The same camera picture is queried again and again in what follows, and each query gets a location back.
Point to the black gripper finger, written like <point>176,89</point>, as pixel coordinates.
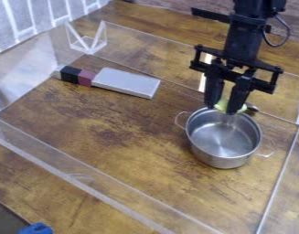
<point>240,94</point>
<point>215,86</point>

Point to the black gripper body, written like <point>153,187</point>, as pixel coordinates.
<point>237,68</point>

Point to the stainless steel pot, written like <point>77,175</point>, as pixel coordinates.
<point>224,140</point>

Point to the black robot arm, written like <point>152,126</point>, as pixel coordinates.
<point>243,46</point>

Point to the grey toy cleaver knife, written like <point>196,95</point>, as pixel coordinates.
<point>112,79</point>

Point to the blue object at corner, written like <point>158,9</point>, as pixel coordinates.
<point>38,228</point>

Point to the clear acrylic enclosure wall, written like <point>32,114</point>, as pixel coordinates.
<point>94,160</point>

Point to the clear acrylic corner bracket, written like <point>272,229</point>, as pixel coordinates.
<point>86,44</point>

